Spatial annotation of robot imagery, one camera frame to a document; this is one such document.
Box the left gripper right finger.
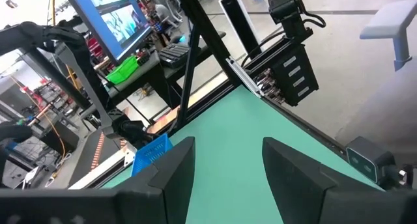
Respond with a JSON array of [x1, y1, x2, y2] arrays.
[[261, 136, 417, 224]]

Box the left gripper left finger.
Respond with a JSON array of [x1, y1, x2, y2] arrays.
[[0, 135, 197, 224]]

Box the blue plastic basket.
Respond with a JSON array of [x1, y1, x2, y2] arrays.
[[130, 132, 174, 178]]

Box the black labelled electronics box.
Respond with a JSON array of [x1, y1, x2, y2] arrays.
[[255, 43, 320, 107]]

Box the black desk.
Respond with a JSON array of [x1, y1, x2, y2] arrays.
[[97, 31, 228, 111]]

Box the green box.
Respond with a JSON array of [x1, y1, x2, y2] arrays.
[[106, 54, 140, 85]]

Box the black keyboard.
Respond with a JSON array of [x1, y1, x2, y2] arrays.
[[158, 43, 192, 70]]

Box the white computer tower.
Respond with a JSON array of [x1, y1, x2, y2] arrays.
[[218, 0, 263, 61]]

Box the blue-screen computer monitor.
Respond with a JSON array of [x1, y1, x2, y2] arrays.
[[60, 0, 153, 66]]

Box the person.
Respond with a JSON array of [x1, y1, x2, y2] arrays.
[[148, 1, 177, 35]]

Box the grey office chair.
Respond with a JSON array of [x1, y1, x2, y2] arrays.
[[335, 0, 417, 160]]

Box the silver aluminium rail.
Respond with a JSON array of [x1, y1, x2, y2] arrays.
[[67, 145, 138, 189]]

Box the grey two-lens camera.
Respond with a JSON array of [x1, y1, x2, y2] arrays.
[[345, 135, 397, 185]]

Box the black camera plug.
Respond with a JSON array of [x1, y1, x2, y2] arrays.
[[379, 163, 414, 189]]

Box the silver metal bracket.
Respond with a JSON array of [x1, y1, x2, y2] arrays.
[[225, 56, 265, 99]]

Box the black camera cable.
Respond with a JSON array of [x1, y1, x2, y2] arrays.
[[240, 2, 327, 68]]

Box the black aluminium rig frame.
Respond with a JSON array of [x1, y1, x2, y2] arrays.
[[145, 0, 348, 155]]

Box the black mounted camera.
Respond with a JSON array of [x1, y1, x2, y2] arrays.
[[267, 0, 314, 44]]

